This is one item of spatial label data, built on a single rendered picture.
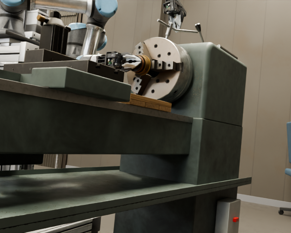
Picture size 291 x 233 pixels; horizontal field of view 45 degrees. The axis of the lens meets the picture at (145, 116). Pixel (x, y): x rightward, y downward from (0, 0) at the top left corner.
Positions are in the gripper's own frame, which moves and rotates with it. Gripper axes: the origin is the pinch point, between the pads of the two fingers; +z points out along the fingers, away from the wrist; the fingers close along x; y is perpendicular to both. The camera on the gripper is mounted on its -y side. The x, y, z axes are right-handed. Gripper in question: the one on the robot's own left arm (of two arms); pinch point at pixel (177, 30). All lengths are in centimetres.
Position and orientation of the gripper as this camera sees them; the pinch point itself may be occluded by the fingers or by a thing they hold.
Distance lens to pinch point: 191.5
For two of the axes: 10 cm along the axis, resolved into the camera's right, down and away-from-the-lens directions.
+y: -5.6, -0.9, -8.2
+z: 0.8, 9.8, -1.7
